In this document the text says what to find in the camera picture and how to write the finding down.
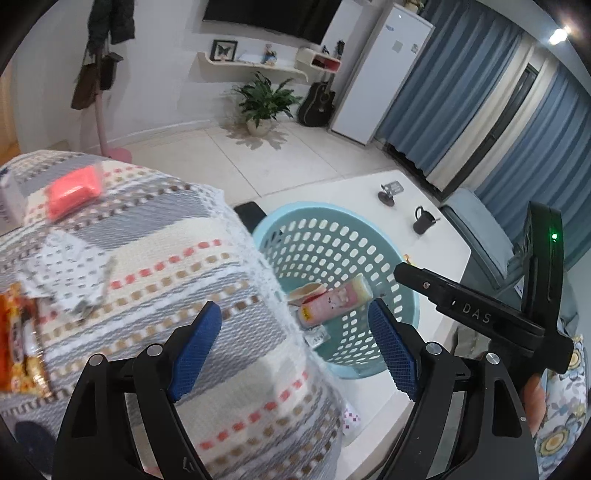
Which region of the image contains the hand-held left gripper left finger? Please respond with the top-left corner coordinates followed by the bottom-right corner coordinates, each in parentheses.
top-left (54, 301), bottom-right (222, 480)

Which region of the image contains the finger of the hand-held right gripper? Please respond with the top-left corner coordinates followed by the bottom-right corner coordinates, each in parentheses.
top-left (394, 262), bottom-right (445, 300)

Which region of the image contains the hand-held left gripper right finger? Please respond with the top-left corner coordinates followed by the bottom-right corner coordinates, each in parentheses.
top-left (367, 298), bottom-right (541, 480)

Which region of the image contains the pink and white packet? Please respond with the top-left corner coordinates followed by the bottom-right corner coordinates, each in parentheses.
top-left (298, 273), bottom-right (372, 329)

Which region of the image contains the small white wrapper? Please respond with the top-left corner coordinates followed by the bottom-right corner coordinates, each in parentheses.
top-left (305, 325), bottom-right (331, 347)

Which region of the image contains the beige wrapper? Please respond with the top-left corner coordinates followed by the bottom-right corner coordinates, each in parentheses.
top-left (288, 284), bottom-right (326, 305)

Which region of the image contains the light blue plastic basket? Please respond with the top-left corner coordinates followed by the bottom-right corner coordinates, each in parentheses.
top-left (252, 203), bottom-right (421, 380)

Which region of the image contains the white patterned cloth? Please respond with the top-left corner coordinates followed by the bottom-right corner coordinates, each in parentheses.
top-left (16, 231), bottom-right (118, 319)

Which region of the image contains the orange snack wrapper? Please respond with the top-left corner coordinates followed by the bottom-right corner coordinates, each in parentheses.
top-left (0, 282), bottom-right (54, 400)

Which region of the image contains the pink plastic packet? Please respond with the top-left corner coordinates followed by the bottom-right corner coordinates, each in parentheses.
top-left (45, 161), bottom-right (105, 221)

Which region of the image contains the white carton box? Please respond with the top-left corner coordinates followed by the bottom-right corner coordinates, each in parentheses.
top-left (0, 168), bottom-right (26, 232)

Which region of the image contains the person's right hand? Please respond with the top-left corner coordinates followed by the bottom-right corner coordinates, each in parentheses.
top-left (522, 371), bottom-right (551, 437)

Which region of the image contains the black mug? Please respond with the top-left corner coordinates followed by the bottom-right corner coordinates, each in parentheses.
top-left (412, 205), bottom-right (441, 235)

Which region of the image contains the blue cushioned seat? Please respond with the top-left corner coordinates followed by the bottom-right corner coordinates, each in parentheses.
top-left (441, 189), bottom-right (527, 291)

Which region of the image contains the pink checked cloth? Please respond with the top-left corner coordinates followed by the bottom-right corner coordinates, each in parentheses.
top-left (344, 404), bottom-right (365, 437)

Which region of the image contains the metal phone stand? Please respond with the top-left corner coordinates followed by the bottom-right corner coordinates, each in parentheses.
top-left (378, 180), bottom-right (403, 206)

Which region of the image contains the striped woven blanket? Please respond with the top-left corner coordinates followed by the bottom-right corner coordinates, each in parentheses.
top-left (0, 150), bottom-right (347, 480)

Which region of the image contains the blue curtain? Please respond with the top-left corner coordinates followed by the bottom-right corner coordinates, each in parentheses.
top-left (475, 69), bottom-right (591, 278)
top-left (373, 4), bottom-right (536, 183)

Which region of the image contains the floral cushion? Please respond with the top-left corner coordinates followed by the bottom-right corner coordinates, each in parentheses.
top-left (533, 332), bottom-right (589, 472)

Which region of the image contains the dark blue cloth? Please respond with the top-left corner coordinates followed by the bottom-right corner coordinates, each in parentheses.
top-left (14, 422), bottom-right (58, 467)

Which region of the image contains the black acoustic guitar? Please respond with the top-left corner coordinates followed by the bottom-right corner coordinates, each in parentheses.
top-left (298, 41), bottom-right (346, 127)

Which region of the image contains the white standing air conditioner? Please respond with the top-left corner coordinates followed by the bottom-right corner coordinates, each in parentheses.
top-left (329, 4), bottom-right (435, 146)

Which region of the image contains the beige curtain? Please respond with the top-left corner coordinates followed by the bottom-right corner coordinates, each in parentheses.
top-left (427, 39), bottom-right (575, 197)

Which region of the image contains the potted green plant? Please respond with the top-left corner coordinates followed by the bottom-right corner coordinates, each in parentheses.
top-left (229, 71), bottom-right (303, 137)

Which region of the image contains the ceiling light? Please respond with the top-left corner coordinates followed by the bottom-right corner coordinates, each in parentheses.
top-left (547, 25), bottom-right (573, 47)

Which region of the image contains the pink coat rack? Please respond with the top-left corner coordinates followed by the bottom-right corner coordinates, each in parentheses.
top-left (90, 46), bottom-right (134, 162)

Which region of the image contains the white cubby with red interior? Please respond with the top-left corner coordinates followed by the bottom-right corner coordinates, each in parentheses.
top-left (295, 46), bottom-right (342, 75)

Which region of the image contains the brown hanging bag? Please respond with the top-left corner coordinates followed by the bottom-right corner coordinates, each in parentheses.
top-left (70, 48), bottom-right (100, 110)

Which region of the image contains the black hanging bag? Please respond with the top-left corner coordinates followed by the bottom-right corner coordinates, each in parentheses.
top-left (99, 52), bottom-right (124, 90)

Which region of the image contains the framed butterfly picture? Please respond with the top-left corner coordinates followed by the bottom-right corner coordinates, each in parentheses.
top-left (210, 39), bottom-right (238, 63)

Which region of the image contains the dark hanging coat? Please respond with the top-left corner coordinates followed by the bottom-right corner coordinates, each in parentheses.
top-left (88, 0), bottom-right (137, 51)

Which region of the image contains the white curved wall shelf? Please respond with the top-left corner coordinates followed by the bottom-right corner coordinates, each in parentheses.
top-left (198, 51), bottom-right (309, 83)

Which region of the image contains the black wall television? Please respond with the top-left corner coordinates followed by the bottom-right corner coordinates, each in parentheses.
top-left (203, 0), bottom-right (343, 42)

